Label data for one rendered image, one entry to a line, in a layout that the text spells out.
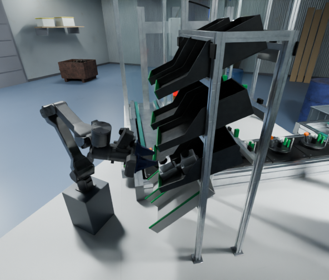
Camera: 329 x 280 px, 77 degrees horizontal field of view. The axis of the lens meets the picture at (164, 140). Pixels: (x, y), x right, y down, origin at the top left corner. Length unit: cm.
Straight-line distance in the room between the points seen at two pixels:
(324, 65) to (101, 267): 863
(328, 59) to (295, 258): 815
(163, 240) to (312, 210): 75
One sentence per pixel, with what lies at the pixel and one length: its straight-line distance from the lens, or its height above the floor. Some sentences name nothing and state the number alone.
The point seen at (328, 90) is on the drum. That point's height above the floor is 75.
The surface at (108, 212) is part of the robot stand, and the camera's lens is 107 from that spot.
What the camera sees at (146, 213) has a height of 86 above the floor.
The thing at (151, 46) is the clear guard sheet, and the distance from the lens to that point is 234.
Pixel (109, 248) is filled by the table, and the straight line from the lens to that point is 101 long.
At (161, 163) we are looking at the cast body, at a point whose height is 126.
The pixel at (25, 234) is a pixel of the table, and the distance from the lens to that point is 120.
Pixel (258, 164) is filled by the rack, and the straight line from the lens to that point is 69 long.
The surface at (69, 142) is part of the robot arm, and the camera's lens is 90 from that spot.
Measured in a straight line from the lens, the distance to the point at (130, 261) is 96.
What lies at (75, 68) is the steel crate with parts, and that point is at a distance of 792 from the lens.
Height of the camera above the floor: 167
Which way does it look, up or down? 29 degrees down
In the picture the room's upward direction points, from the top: 1 degrees counter-clockwise
